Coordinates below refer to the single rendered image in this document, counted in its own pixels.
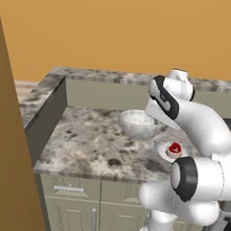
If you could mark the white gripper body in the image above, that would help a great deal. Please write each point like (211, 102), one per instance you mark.
(157, 114)

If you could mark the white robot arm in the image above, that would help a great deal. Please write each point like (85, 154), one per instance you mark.
(200, 125)

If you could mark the white marbled bowl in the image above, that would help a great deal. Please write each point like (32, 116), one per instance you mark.
(136, 126)

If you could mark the white plate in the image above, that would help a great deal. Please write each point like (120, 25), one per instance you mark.
(160, 150)

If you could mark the red steak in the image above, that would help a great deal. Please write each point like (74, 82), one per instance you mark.
(175, 149)

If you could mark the beige drawer front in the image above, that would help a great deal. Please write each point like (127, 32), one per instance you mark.
(119, 192)
(91, 189)

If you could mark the beige cupboard door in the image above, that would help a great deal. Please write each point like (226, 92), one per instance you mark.
(70, 217)
(121, 221)

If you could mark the tall brown cabinet panel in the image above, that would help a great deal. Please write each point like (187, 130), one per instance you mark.
(9, 166)

